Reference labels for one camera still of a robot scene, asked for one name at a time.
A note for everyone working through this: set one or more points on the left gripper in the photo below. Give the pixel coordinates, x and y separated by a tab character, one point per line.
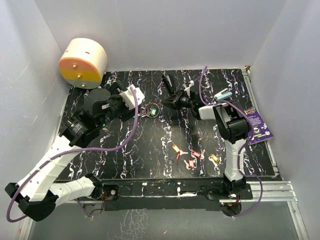
117	89

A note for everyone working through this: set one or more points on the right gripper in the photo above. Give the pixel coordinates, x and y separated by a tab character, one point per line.
174	100

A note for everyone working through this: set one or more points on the large metal keyring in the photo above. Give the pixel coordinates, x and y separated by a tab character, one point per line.
148	107

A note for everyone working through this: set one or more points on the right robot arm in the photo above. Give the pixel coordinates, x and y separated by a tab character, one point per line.
233	127

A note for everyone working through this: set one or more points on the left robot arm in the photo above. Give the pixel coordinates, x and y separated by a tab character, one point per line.
55	160

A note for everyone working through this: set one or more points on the black stapler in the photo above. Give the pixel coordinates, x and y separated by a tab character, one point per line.
169	83

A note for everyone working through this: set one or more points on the round drawer box pink yellow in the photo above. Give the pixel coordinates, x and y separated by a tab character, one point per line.
83	63

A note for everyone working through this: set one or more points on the red narrow key tag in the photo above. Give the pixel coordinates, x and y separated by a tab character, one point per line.
179	154

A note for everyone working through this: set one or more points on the red tag right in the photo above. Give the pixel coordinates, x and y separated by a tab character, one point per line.
197	154

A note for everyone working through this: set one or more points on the red tag lower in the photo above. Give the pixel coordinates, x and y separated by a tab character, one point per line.
189	164

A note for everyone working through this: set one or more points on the yellow tag far right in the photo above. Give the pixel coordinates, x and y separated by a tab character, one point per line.
214	158

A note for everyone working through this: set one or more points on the purple booklet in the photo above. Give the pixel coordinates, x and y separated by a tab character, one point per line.
261	132

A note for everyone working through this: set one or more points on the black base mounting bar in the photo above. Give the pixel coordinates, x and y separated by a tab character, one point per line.
167	193

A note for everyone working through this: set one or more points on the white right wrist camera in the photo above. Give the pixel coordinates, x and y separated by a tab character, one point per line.
188	85

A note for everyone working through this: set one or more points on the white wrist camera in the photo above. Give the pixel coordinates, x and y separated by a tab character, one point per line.
188	85
128	97

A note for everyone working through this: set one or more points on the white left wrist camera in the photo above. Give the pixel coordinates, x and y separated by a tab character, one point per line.
128	97

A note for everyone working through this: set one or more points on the aluminium rail frame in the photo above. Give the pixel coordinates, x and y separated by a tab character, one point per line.
265	191

